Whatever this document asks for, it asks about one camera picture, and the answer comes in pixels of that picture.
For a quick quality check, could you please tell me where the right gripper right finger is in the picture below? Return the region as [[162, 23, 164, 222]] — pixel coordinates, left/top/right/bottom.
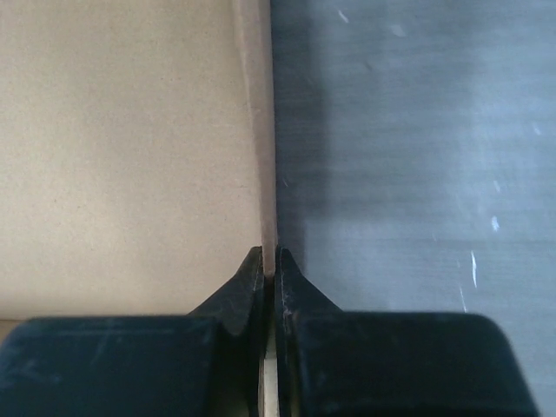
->
[[274, 248, 539, 416]]

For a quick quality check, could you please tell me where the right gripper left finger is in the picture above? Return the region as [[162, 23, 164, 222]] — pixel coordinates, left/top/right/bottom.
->
[[1, 247, 266, 416]]

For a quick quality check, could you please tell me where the cardboard box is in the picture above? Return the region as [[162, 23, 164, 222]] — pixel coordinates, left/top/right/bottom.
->
[[0, 0, 279, 417]]

